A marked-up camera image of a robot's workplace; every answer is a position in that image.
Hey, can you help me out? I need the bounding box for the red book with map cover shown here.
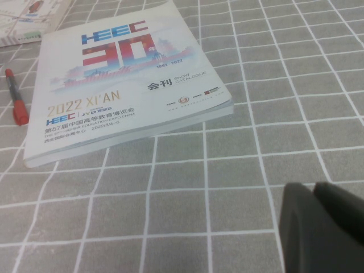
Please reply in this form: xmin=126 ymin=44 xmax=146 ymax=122
xmin=0 ymin=0 xmax=72 ymax=48

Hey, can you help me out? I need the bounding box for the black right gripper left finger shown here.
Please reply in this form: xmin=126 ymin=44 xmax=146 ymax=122
xmin=279 ymin=183 xmax=364 ymax=273

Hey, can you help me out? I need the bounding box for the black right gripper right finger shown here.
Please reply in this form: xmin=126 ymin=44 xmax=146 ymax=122
xmin=313 ymin=181 xmax=364 ymax=247

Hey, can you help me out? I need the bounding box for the red capped black marker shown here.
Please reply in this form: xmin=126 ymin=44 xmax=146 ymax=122
xmin=5 ymin=68 xmax=30 ymax=126

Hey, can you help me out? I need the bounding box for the white HEEC show catalogue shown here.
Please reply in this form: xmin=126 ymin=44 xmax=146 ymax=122
xmin=23 ymin=0 xmax=235 ymax=169

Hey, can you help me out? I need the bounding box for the grey checked tablecloth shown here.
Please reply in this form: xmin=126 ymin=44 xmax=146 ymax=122
xmin=0 ymin=0 xmax=364 ymax=273

